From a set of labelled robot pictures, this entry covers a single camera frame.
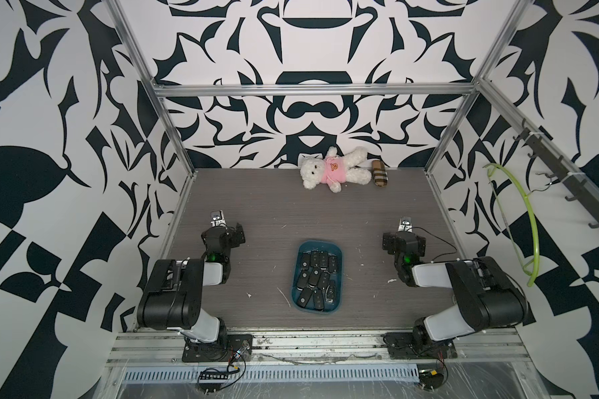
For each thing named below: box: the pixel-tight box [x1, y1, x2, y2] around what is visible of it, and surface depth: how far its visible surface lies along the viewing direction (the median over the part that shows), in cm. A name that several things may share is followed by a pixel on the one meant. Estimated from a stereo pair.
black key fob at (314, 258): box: [310, 250, 321, 267], surface depth 93 cm
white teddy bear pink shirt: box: [300, 146, 372, 194], surface depth 113 cm
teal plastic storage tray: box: [291, 240, 344, 315], surface depth 88 cm
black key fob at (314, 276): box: [308, 267, 322, 286], surface depth 89 cm
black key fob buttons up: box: [297, 287, 313, 308], surface depth 84 cm
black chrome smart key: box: [325, 280, 337, 303], surface depth 85 cm
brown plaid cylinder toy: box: [371, 159, 389, 188], surface depth 117 cm
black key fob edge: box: [312, 289, 325, 311], surface depth 84 cm
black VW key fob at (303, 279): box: [296, 269, 311, 291], surface depth 89 cm
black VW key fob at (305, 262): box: [301, 251, 312, 271], surface depth 91 cm
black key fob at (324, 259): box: [319, 251, 329, 268], surface depth 92 cm
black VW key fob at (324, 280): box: [317, 270, 331, 291], surface depth 88 cm
